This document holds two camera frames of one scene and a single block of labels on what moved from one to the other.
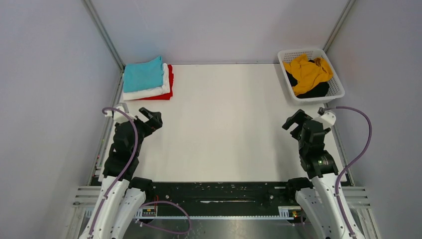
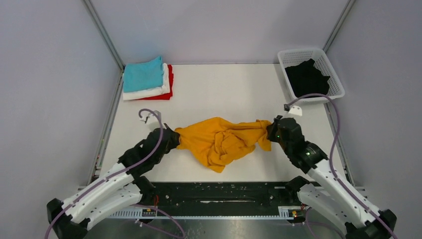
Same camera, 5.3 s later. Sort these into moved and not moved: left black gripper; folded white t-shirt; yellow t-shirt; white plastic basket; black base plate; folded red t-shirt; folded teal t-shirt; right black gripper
Moved: yellow t-shirt; right black gripper; left black gripper
Not moved: white plastic basket; black base plate; folded white t-shirt; folded red t-shirt; folded teal t-shirt
